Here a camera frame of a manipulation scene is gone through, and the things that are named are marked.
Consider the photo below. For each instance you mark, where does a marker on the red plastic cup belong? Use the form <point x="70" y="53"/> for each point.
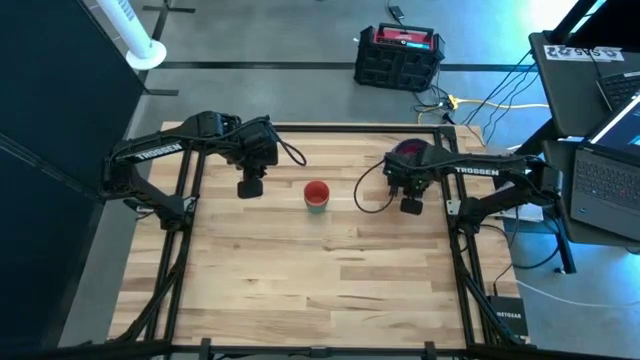
<point x="316" y="192"/>

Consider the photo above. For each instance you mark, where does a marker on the black network switch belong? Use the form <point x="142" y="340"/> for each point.
<point x="510" y="317"/>

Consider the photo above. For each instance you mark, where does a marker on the black slanted beam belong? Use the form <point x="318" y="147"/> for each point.
<point x="575" y="20"/>

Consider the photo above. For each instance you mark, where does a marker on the black metal table frame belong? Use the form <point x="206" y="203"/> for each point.
<point x="350" y="128"/>

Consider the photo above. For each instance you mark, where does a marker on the white box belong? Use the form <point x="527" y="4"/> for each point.
<point x="530" y="213"/>

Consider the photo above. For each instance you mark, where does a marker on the grey laptop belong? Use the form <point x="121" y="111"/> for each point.
<point x="605" y="190"/>

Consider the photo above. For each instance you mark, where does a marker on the white paper label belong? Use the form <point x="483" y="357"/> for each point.
<point x="560" y="52"/>

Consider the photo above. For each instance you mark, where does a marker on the black table leg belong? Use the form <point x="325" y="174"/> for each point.
<point x="565" y="255"/>

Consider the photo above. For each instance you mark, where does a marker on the green plastic cup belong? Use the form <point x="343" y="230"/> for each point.
<point x="316" y="210"/>

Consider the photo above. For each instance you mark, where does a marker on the white tower fan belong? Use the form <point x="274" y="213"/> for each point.
<point x="145" y="52"/>

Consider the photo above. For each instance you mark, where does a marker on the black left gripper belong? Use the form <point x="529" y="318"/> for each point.
<point x="255" y="147"/>

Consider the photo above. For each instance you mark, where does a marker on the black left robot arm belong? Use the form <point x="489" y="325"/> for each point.
<point x="155" y="152"/>

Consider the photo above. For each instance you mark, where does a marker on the black partition panel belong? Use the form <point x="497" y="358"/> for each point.
<point x="50" y="100"/>

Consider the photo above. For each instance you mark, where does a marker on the black keyboard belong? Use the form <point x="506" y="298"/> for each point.
<point x="622" y="87"/>

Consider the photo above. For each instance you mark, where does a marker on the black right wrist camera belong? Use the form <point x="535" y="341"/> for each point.
<point x="411" y="206"/>

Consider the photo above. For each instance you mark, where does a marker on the small black power adapter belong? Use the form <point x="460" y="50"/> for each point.
<point x="396" y="12"/>

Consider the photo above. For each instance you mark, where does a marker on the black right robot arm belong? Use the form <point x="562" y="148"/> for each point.
<point x="480" y="170"/>

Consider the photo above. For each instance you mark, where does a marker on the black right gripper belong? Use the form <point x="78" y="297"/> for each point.
<point x="415" y="170"/>

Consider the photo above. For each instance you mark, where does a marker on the black desk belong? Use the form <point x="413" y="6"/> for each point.
<point x="565" y="90"/>

